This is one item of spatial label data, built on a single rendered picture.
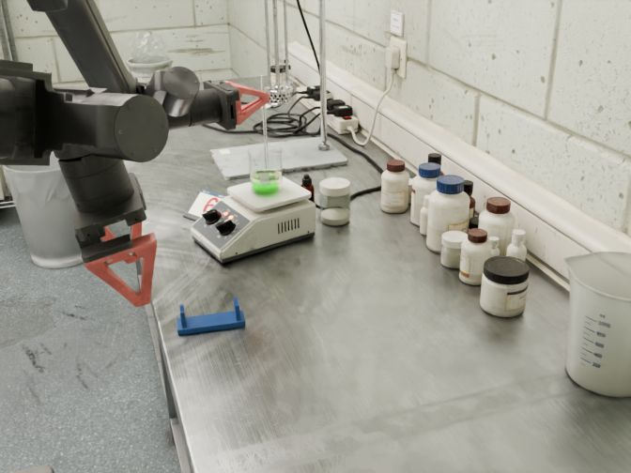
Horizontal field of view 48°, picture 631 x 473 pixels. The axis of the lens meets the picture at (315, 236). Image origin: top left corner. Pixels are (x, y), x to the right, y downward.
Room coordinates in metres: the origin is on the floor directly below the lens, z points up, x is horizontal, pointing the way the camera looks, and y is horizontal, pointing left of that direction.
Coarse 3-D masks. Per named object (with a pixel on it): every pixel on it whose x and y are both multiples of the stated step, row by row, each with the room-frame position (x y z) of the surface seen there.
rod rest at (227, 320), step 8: (232, 312) 0.93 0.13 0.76; (240, 312) 0.93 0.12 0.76; (184, 320) 0.89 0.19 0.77; (192, 320) 0.91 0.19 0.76; (200, 320) 0.90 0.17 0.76; (208, 320) 0.90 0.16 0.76; (216, 320) 0.90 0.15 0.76; (224, 320) 0.90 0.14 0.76; (232, 320) 0.90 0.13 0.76; (240, 320) 0.90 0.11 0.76; (184, 328) 0.88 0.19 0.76; (192, 328) 0.88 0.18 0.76; (200, 328) 0.89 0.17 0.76; (208, 328) 0.89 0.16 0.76; (216, 328) 0.89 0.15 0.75; (224, 328) 0.89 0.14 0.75
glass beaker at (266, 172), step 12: (252, 156) 1.20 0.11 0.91; (264, 156) 1.19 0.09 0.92; (276, 156) 1.20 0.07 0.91; (252, 168) 1.20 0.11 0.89; (264, 168) 1.19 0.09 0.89; (276, 168) 1.20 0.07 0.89; (252, 180) 1.20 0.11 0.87; (264, 180) 1.19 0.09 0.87; (276, 180) 1.20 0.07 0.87; (252, 192) 1.20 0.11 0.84; (264, 192) 1.19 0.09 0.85; (276, 192) 1.20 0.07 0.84
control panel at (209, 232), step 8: (216, 208) 1.21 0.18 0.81; (224, 208) 1.20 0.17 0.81; (232, 208) 1.19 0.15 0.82; (224, 216) 1.18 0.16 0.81; (240, 216) 1.16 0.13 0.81; (200, 224) 1.19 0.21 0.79; (240, 224) 1.14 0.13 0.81; (200, 232) 1.17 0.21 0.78; (208, 232) 1.16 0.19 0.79; (216, 232) 1.15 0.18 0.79; (232, 232) 1.13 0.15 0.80; (216, 240) 1.13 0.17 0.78; (224, 240) 1.12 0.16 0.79
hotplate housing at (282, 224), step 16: (240, 208) 1.19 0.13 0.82; (272, 208) 1.18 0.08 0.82; (288, 208) 1.18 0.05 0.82; (304, 208) 1.19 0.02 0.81; (192, 224) 1.20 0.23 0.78; (256, 224) 1.13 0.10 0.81; (272, 224) 1.15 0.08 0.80; (288, 224) 1.17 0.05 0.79; (304, 224) 1.19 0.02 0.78; (208, 240) 1.14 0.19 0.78; (240, 240) 1.12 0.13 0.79; (256, 240) 1.13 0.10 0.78; (272, 240) 1.15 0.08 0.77; (288, 240) 1.17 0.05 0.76; (224, 256) 1.10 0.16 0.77; (240, 256) 1.12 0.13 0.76
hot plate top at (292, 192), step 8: (240, 184) 1.26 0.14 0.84; (248, 184) 1.26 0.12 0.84; (288, 184) 1.25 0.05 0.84; (296, 184) 1.25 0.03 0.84; (232, 192) 1.22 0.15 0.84; (240, 192) 1.21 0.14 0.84; (248, 192) 1.21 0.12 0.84; (288, 192) 1.21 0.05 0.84; (296, 192) 1.21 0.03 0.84; (304, 192) 1.21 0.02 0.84; (240, 200) 1.19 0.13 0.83; (248, 200) 1.18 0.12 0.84; (256, 200) 1.18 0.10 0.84; (264, 200) 1.18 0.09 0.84; (272, 200) 1.18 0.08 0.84; (280, 200) 1.17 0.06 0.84; (288, 200) 1.18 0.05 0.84; (296, 200) 1.19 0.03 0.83; (256, 208) 1.15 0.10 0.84; (264, 208) 1.15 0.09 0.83
